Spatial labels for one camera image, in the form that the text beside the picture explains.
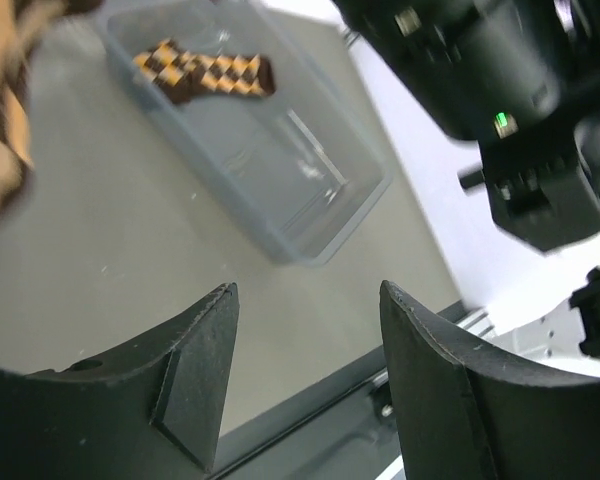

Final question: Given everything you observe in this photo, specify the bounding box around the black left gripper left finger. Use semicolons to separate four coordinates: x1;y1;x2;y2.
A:
0;284;239;479

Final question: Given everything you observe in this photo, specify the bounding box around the brown orange argyle sock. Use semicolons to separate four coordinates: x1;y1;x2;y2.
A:
0;0;104;224
133;38;277;105

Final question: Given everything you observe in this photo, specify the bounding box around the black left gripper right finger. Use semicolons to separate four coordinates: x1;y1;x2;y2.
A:
379;281;600;479

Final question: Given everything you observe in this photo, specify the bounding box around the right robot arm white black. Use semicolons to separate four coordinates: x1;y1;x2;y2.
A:
337;1;600;252

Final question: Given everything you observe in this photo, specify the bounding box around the clear plastic bin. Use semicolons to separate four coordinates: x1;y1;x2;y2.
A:
96;1;391;265

